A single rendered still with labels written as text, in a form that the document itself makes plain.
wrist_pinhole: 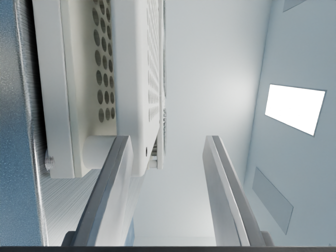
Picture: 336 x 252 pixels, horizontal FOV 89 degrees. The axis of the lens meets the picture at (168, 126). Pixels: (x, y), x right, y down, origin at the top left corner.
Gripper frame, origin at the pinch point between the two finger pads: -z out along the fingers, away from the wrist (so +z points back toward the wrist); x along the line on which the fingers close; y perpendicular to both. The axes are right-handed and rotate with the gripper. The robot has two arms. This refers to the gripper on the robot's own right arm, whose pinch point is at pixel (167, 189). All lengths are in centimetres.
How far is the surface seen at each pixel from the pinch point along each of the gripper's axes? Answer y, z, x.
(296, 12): 27, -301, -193
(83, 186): 8.6, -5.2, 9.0
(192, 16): 42, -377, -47
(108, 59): -1.7, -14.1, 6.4
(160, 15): 1, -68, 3
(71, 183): 6.3, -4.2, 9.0
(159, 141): 32.3, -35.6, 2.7
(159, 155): 36.0, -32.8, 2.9
